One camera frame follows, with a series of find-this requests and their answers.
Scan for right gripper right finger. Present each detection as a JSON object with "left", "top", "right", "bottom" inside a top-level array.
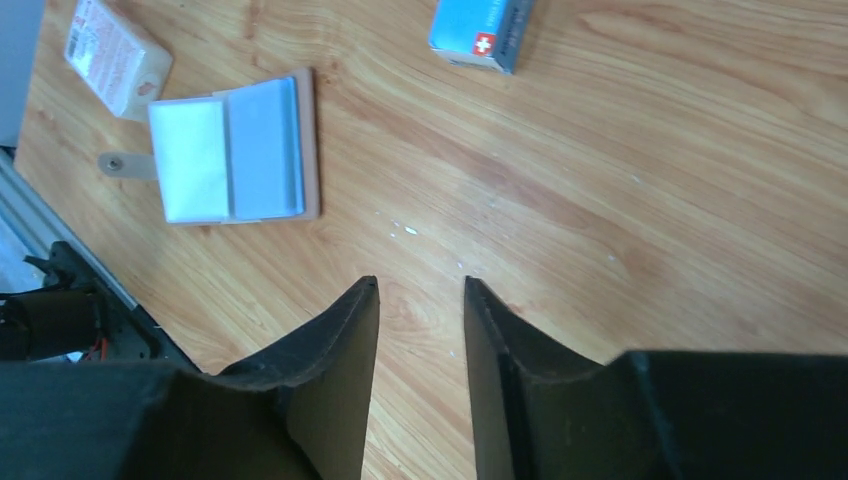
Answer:
[{"left": 464, "top": 277, "right": 847, "bottom": 479}]

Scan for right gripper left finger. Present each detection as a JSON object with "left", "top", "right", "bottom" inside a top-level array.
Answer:
[{"left": 1, "top": 276, "right": 380, "bottom": 479}]

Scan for pink leather card holder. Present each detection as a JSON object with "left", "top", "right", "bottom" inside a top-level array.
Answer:
[{"left": 97, "top": 67, "right": 321, "bottom": 225}]

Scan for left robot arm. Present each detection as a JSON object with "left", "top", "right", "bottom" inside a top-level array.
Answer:
[{"left": 1, "top": 289, "right": 103, "bottom": 361}]

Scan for blue toothpaste box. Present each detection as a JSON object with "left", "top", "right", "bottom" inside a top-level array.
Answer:
[{"left": 428, "top": 0, "right": 535, "bottom": 75}]

